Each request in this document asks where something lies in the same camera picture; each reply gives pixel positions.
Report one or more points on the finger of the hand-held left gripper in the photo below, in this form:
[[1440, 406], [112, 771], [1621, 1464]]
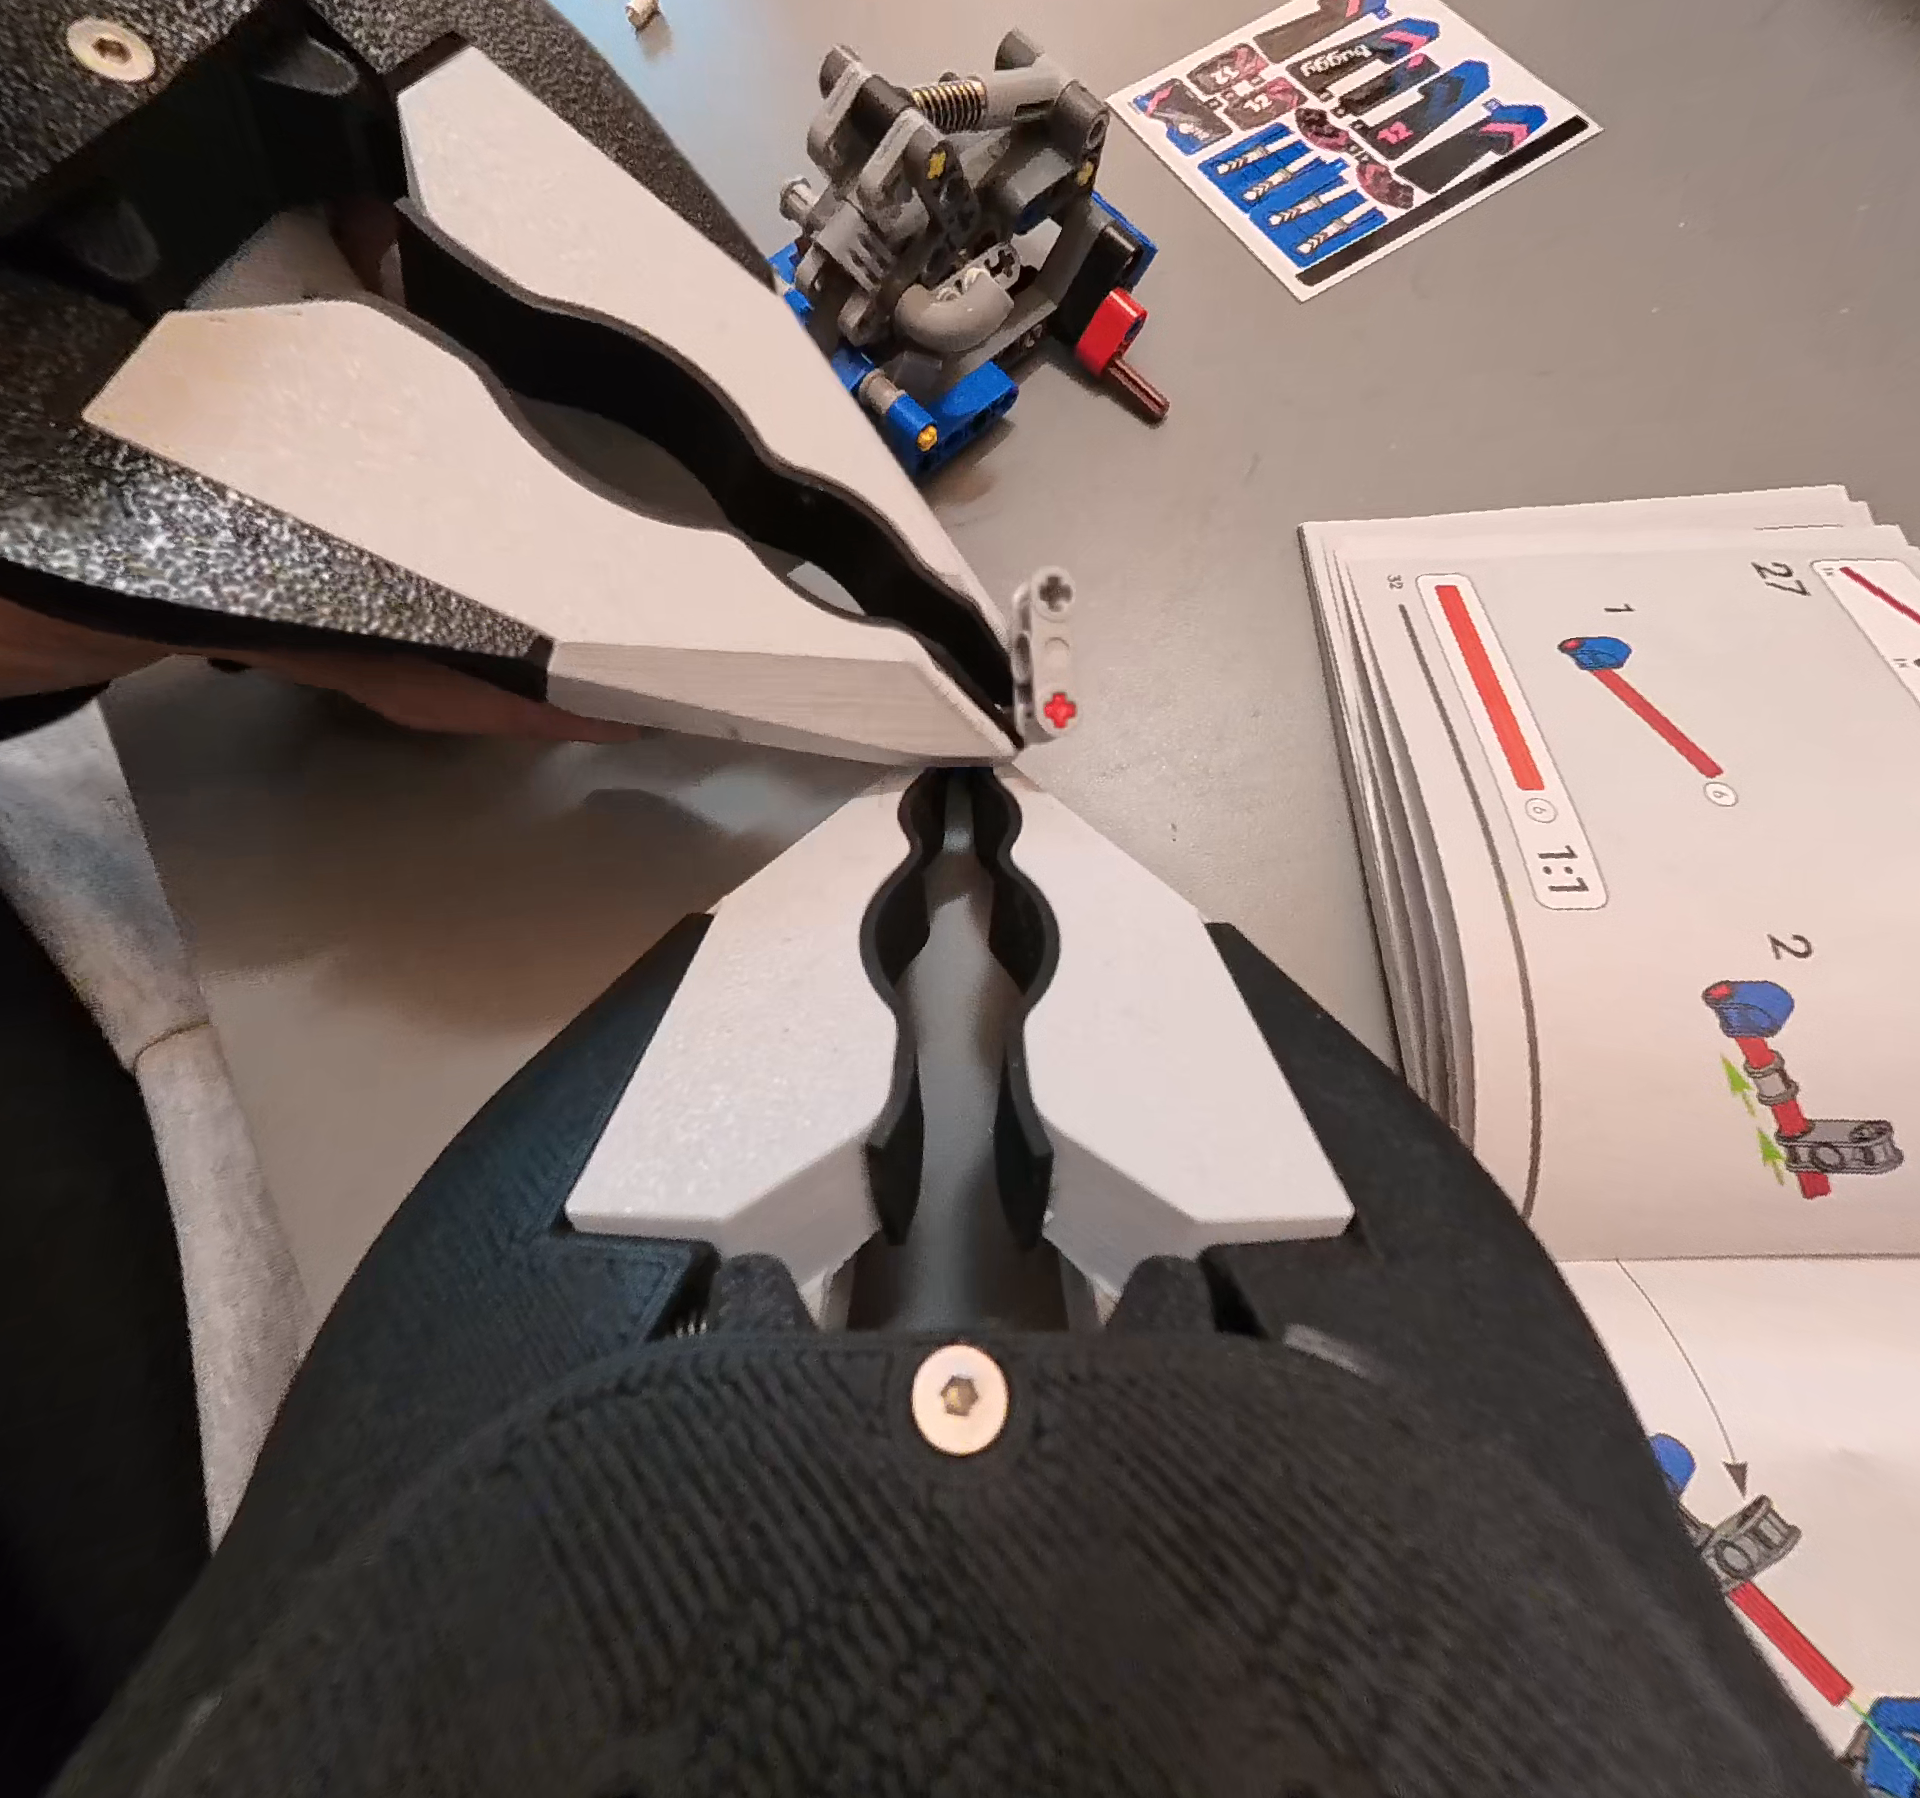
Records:
[[601, 222], [420, 508]]

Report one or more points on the lego instruction booklet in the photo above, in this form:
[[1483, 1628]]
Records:
[[1651, 853]]

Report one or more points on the person's left hand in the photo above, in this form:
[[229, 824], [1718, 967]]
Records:
[[420, 717]]

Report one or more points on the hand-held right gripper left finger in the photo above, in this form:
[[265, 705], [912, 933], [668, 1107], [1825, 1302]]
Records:
[[737, 1077]]

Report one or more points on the lego sticker sheet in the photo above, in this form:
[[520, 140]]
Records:
[[1352, 133]]

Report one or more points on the person's black clothing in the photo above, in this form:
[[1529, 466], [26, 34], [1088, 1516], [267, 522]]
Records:
[[76, 1303]]

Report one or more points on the small red axle lego assembly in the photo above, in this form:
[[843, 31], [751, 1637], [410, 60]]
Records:
[[1049, 657]]

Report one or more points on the grey and blue lego model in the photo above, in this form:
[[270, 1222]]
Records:
[[929, 222]]

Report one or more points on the white fleece garment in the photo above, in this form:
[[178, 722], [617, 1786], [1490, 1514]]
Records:
[[166, 1003]]

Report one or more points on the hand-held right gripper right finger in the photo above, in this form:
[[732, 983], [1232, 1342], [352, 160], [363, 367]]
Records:
[[1185, 1077]]

